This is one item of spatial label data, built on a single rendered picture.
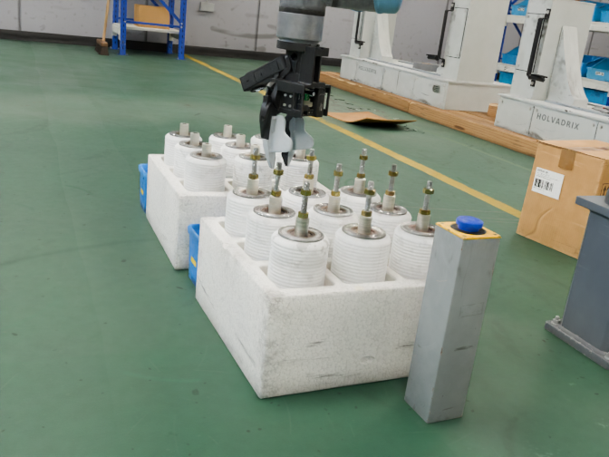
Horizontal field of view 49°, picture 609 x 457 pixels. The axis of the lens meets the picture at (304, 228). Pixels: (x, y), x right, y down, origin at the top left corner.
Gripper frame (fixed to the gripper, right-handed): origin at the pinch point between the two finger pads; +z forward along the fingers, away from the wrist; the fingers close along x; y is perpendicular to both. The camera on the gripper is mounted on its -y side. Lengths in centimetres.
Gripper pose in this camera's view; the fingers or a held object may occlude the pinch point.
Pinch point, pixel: (276, 159)
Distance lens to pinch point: 116.7
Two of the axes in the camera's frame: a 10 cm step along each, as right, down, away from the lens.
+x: 6.3, -1.7, 7.5
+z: -1.1, 9.4, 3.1
